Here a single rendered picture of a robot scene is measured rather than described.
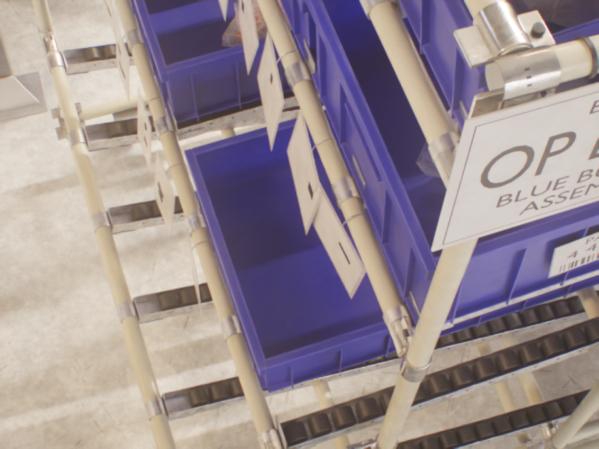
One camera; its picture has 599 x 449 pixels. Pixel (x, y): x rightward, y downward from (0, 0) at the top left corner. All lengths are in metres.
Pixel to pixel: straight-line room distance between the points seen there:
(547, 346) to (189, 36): 0.80
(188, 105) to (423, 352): 0.72
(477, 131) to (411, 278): 0.48
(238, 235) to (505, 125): 0.96
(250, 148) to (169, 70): 0.17
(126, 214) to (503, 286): 0.99
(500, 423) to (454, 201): 1.19
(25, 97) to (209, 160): 1.13
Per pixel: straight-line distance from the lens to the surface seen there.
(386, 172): 1.22
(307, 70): 1.54
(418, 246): 1.18
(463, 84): 0.98
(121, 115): 2.63
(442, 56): 1.02
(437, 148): 1.02
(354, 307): 1.71
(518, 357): 1.75
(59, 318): 2.53
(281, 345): 1.68
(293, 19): 1.51
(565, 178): 0.99
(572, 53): 0.85
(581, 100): 0.87
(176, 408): 1.98
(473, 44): 0.85
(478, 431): 2.07
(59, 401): 2.46
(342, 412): 1.65
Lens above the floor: 2.30
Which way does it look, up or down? 62 degrees down
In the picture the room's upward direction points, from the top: 6 degrees clockwise
